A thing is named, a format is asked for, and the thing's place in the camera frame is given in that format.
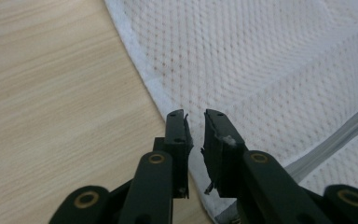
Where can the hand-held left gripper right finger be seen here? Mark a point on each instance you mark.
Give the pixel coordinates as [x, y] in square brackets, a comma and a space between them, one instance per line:
[220, 146]

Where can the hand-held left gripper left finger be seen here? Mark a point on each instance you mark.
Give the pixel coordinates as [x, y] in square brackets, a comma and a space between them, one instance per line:
[176, 130]

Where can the white knit garment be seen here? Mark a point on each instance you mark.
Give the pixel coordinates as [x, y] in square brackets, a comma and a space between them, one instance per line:
[261, 62]

